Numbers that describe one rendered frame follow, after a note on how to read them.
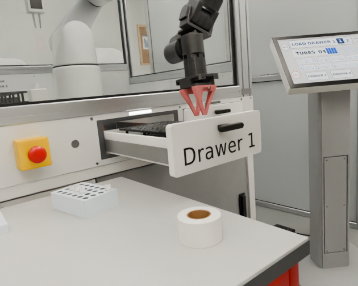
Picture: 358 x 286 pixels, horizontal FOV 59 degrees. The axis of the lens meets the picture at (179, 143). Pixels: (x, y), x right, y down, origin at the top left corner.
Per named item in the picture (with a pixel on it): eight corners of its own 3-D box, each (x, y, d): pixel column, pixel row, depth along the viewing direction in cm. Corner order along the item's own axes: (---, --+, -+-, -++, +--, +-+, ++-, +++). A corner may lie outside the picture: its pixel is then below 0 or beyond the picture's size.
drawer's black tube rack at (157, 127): (218, 146, 86) (217, 122, 85) (167, 158, 76) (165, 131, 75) (169, 139, 104) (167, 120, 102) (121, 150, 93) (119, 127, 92)
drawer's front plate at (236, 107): (243, 129, 127) (242, 101, 125) (188, 141, 109) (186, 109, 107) (240, 129, 128) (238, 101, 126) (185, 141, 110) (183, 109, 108)
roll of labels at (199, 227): (225, 246, 47) (224, 221, 47) (179, 250, 47) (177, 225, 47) (219, 226, 54) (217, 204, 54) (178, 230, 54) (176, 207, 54)
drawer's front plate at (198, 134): (261, 151, 83) (259, 109, 81) (174, 178, 65) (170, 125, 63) (256, 151, 84) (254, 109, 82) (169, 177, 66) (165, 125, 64)
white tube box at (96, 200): (119, 205, 69) (117, 188, 68) (86, 219, 62) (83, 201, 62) (84, 197, 77) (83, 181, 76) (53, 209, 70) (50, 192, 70)
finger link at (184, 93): (198, 116, 78) (194, 77, 77) (181, 117, 84) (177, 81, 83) (219, 113, 82) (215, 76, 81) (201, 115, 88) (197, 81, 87)
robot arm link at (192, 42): (188, 28, 77) (206, 29, 80) (173, 36, 83) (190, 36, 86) (191, 57, 78) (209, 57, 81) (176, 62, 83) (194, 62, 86)
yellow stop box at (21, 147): (53, 165, 77) (49, 136, 76) (21, 172, 73) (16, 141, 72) (47, 163, 81) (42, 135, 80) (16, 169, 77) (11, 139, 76)
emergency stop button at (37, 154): (49, 162, 74) (46, 144, 74) (30, 165, 72) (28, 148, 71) (45, 160, 77) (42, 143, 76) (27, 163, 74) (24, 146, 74)
